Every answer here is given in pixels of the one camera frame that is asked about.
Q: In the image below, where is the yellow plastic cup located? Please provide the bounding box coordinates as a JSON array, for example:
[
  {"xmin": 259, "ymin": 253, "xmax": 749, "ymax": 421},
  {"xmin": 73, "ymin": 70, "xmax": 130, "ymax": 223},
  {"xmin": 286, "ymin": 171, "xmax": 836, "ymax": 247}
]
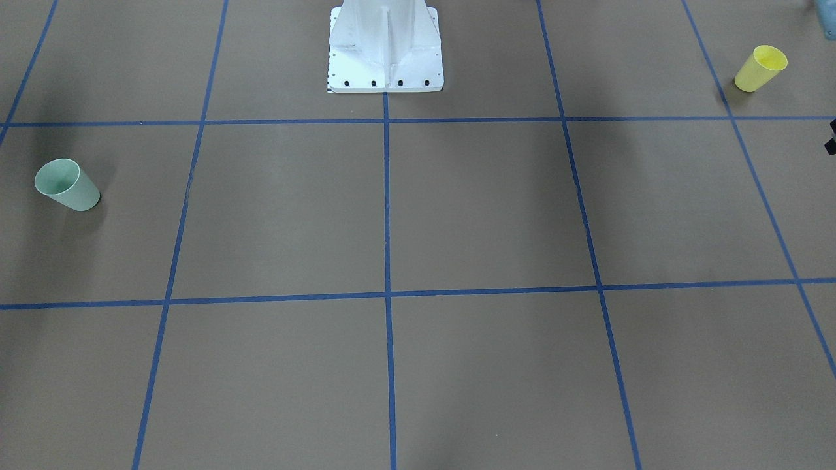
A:
[{"xmin": 733, "ymin": 44, "xmax": 788, "ymax": 93}]

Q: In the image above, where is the green plastic cup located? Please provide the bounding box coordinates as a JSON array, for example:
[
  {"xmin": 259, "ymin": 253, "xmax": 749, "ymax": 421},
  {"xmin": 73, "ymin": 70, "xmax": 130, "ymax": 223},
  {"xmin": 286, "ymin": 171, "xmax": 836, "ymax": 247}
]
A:
[{"xmin": 34, "ymin": 158, "xmax": 101, "ymax": 212}]

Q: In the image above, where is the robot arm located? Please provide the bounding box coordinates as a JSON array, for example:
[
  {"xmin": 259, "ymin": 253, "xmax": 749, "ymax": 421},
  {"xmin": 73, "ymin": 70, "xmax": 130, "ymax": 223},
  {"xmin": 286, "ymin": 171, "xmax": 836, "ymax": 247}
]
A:
[{"xmin": 813, "ymin": 0, "xmax": 835, "ymax": 157}]

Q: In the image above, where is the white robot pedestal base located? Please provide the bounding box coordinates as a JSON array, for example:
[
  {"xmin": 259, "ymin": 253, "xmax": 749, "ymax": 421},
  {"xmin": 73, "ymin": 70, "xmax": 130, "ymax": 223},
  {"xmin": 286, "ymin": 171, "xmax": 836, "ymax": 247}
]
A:
[{"xmin": 327, "ymin": 1, "xmax": 445, "ymax": 93}]

